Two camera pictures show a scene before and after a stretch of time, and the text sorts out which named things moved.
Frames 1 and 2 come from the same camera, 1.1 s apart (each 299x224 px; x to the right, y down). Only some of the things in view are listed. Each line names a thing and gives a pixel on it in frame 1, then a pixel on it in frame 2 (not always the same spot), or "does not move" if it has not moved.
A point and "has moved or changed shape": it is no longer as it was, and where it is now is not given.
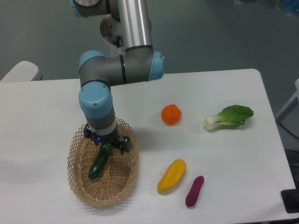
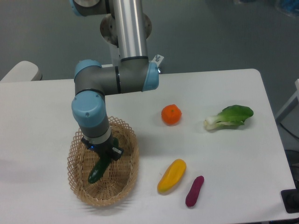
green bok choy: [233, 115] does not move
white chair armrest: [24, 71] does not move
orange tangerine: [171, 114] does not move
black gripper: [124, 143] -> [104, 150]
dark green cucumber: [105, 152] has moved or changed shape
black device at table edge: [290, 199] does not move
